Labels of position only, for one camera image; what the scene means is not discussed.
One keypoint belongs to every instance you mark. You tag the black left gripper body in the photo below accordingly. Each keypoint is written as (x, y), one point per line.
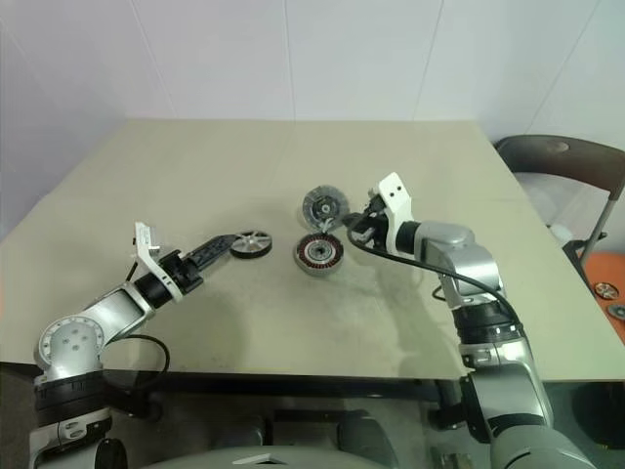
(181, 273)

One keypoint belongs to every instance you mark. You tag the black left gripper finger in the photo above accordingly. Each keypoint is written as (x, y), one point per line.
(211, 262)
(215, 245)

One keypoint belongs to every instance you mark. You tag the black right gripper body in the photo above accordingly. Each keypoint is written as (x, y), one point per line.
(377, 222)

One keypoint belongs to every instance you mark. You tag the black spoked rotor wheel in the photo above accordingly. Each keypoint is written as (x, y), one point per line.
(251, 243)

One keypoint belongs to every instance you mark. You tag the motor housing with copper windings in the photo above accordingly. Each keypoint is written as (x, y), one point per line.
(320, 254)

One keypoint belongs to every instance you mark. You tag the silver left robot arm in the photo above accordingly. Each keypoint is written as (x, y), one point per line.
(114, 309)

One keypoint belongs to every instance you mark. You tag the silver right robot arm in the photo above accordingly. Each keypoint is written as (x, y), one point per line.
(469, 273)

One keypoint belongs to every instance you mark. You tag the small round motor part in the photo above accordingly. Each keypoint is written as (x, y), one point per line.
(619, 311)
(605, 289)

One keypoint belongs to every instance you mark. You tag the dark folding chair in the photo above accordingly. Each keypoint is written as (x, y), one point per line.
(566, 156)

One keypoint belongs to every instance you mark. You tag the orange round object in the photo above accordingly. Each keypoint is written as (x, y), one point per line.
(603, 266)

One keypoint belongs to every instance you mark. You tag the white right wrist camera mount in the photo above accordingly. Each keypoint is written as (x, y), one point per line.
(396, 195)

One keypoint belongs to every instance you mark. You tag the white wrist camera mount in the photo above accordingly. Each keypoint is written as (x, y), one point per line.
(146, 251)
(396, 195)

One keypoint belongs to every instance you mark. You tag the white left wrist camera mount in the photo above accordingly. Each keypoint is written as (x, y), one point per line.
(146, 251)

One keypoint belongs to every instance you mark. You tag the black table frame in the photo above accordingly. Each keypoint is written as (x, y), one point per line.
(293, 383)

